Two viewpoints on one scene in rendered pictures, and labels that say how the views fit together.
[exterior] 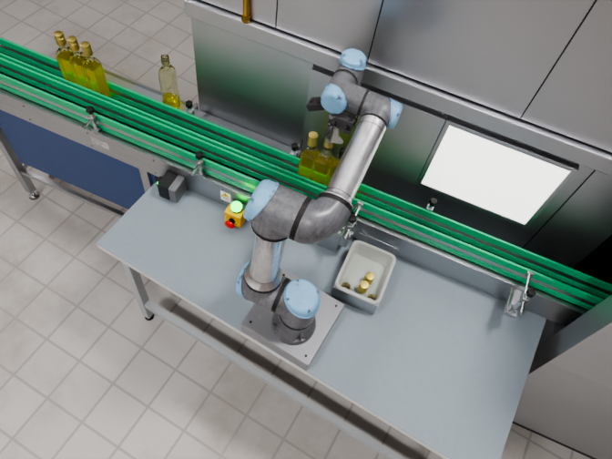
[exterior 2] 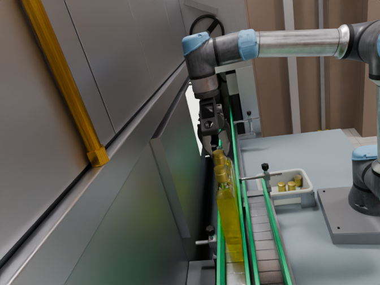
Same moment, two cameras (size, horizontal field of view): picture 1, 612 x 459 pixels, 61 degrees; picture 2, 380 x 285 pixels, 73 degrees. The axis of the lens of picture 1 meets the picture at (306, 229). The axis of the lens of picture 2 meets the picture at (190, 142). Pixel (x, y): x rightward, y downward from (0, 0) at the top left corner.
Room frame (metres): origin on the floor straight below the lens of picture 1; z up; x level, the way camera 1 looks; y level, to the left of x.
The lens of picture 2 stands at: (1.30, 0.69, 1.55)
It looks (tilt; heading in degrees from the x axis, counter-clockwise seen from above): 23 degrees down; 269
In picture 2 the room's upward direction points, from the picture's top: 14 degrees counter-clockwise
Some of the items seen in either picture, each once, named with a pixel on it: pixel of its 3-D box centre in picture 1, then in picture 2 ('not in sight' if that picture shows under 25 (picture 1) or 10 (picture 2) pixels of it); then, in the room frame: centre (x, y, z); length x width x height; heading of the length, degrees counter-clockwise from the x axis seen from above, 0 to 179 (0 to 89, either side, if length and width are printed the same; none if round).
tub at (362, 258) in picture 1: (363, 275); (283, 189); (0.92, -0.24, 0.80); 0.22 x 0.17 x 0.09; 166
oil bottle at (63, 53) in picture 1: (68, 64); not in sight; (1.47, 1.03, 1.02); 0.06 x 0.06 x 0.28; 76
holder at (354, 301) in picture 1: (365, 270); (276, 191); (0.95, -0.25, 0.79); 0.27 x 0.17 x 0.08; 166
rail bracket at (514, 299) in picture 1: (517, 300); (247, 128); (0.90, -0.78, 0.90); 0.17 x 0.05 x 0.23; 166
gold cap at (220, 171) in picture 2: (312, 138); (220, 173); (1.22, 0.04, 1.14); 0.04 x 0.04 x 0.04
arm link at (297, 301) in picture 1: (298, 302); (372, 165); (0.69, -0.02, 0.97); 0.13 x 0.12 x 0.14; 76
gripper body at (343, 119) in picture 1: (343, 111); (210, 109); (1.20, -0.04, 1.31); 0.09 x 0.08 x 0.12; 77
